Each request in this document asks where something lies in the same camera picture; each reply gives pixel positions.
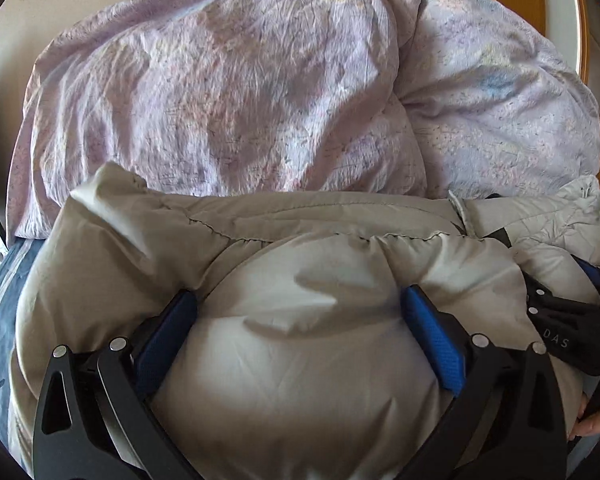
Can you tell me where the blue white striped bedsheet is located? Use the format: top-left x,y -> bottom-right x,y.
0,236 -> 44,441

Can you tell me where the pink floral duvet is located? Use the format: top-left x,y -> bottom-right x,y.
394,0 -> 600,198

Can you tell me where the white puffer jacket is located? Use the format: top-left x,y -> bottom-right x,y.
8,164 -> 600,479

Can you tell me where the bare human hand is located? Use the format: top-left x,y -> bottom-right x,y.
568,393 -> 600,441

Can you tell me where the pink floral pillow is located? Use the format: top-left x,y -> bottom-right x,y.
6,0 -> 427,238

